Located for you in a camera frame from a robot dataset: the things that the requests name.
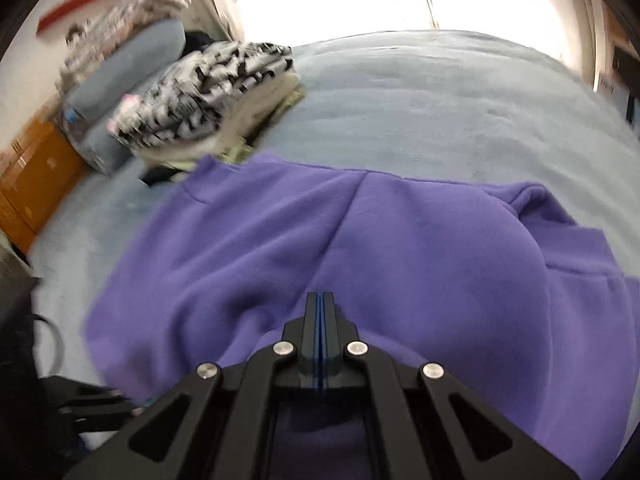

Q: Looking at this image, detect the orange wooden cabinet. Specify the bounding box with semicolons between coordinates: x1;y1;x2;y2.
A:
0;114;89;257

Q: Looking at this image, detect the black and white patterned garment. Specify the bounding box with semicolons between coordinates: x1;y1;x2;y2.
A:
107;40;296;154

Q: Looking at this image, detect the light blue bed sheet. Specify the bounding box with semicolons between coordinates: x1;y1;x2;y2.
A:
30;29;640;411

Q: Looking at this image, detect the wooden shelf with items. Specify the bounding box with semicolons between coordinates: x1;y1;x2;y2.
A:
592;0;640;133

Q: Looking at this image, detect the purple printed hoodie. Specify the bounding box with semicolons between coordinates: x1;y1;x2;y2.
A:
84;152;640;480

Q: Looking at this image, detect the small blue toy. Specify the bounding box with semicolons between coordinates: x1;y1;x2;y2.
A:
62;105;89;134

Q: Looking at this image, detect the red wall sticker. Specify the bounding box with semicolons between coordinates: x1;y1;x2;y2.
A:
37;0;137;36

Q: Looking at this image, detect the patterned folded blanket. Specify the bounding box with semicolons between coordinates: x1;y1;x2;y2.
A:
60;0;194;82

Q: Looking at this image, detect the white and pink plush toy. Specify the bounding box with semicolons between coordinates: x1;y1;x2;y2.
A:
107;92;146;136

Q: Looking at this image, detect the black cable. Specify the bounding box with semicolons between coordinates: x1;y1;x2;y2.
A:
31;312;68;378

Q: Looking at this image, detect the black folded garment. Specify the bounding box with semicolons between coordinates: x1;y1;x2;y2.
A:
140;161;192;189

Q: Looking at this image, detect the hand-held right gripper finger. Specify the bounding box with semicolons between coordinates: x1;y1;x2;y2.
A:
320;291;582;480
62;291;321;480

